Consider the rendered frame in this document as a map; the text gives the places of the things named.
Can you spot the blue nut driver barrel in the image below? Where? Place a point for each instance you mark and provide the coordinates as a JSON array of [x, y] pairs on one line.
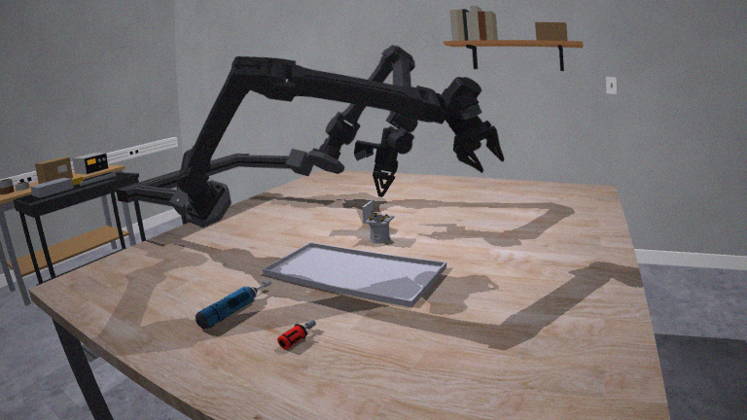
[[218, 311]]

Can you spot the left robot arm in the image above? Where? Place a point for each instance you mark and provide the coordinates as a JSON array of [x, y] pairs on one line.
[[397, 139]]

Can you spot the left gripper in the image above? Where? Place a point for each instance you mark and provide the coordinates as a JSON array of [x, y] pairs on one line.
[[391, 166]]

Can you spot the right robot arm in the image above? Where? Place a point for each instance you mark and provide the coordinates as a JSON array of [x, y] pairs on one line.
[[267, 76]]

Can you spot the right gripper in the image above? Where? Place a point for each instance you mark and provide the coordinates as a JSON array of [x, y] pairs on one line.
[[475, 135]]

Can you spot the grey metal bracket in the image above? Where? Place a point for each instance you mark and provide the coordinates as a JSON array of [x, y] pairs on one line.
[[368, 211]]

